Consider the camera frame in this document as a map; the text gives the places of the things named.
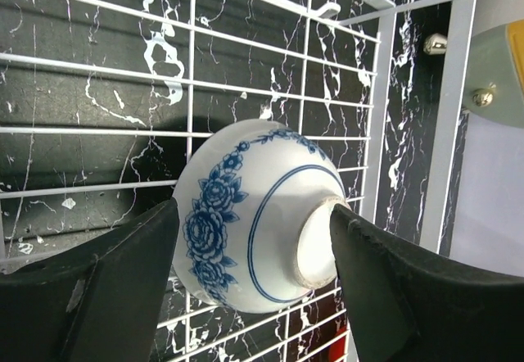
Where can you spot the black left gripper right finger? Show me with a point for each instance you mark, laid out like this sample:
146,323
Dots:
406,303

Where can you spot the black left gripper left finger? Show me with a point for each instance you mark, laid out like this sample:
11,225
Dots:
99,301

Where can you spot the blue floral porcelain bowl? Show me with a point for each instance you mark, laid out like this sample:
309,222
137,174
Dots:
254,205

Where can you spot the red bowl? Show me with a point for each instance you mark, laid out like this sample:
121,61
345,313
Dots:
337,349

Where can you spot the round mini drawer cabinet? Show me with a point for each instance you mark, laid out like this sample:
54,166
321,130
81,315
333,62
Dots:
494,77

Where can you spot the white wire dish rack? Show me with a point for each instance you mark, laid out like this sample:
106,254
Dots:
103,100

